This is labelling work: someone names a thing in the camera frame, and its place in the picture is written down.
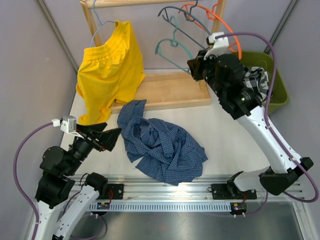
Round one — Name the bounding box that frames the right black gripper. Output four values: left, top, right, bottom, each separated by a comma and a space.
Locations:
189, 49, 226, 99

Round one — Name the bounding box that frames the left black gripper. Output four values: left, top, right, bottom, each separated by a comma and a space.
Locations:
65, 122, 123, 176

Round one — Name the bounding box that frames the teal hanger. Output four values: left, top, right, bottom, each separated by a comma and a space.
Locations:
154, 16, 193, 75

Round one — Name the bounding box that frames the grey blue hanger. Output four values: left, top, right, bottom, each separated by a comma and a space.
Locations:
157, 0, 211, 49

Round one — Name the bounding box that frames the orange hanger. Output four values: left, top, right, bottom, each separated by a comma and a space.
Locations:
180, 0, 242, 60

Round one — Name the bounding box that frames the blue checked shirt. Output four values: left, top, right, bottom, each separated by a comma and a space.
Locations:
117, 100, 208, 186

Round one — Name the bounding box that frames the black white checked shirt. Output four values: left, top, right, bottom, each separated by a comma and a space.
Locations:
243, 66, 270, 103

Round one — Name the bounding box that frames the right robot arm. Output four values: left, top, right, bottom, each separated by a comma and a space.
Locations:
187, 50, 314, 198

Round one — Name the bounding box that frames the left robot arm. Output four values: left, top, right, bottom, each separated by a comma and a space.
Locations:
31, 116, 122, 240

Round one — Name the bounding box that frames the wooden clothes rack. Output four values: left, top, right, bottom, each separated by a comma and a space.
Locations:
80, 0, 211, 111

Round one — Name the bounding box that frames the yellow garment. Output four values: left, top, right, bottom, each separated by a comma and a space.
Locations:
76, 21, 146, 125

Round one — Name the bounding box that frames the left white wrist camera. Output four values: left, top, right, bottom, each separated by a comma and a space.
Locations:
51, 115, 84, 139

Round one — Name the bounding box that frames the aluminium mounting rail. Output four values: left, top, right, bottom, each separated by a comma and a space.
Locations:
33, 174, 307, 203

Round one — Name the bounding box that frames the white slotted cable duct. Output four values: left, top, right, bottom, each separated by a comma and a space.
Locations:
43, 201, 232, 212

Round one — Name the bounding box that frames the light blue wire hanger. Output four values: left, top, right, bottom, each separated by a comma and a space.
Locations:
89, 0, 116, 48

